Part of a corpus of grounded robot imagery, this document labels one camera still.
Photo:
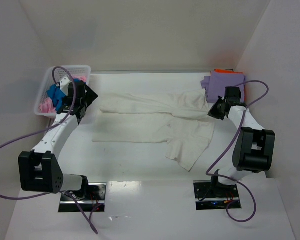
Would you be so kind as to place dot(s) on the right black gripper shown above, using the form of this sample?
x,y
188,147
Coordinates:
x,y
217,110

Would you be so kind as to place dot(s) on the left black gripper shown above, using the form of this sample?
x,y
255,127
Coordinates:
x,y
85,95

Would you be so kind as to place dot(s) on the white t shirt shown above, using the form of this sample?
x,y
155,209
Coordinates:
x,y
178,119

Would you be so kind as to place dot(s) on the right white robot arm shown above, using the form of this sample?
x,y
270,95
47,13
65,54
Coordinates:
x,y
253,144

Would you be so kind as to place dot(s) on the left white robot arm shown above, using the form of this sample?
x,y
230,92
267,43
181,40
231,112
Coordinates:
x,y
39,168

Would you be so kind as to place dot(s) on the folded purple t shirt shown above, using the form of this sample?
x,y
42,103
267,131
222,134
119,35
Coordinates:
x,y
215,85

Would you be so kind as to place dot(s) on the blue t shirt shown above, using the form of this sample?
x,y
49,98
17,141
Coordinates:
x,y
56,95

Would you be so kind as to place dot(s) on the folded orange t shirt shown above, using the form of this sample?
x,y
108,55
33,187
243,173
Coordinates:
x,y
224,71

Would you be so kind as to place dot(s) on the white plastic basket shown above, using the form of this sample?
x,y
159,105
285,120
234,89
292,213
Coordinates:
x,y
82,72

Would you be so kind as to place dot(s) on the pink t shirt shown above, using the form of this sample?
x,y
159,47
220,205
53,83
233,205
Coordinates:
x,y
46,107

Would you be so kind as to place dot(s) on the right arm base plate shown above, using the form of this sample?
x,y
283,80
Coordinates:
x,y
208,198

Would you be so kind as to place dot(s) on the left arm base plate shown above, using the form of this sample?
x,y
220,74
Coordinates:
x,y
93,200

